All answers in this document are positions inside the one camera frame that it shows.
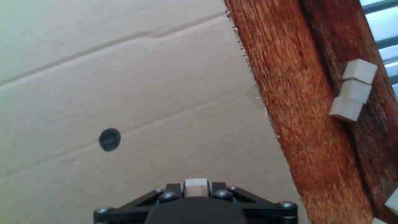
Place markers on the brown cardboard sheet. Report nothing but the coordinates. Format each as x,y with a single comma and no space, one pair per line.
124,77

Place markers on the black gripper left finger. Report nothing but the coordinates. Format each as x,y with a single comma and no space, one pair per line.
174,188

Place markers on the red-brown wooden board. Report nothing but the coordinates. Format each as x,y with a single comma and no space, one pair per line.
295,93

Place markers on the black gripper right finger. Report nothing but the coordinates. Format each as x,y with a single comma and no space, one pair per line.
217,187

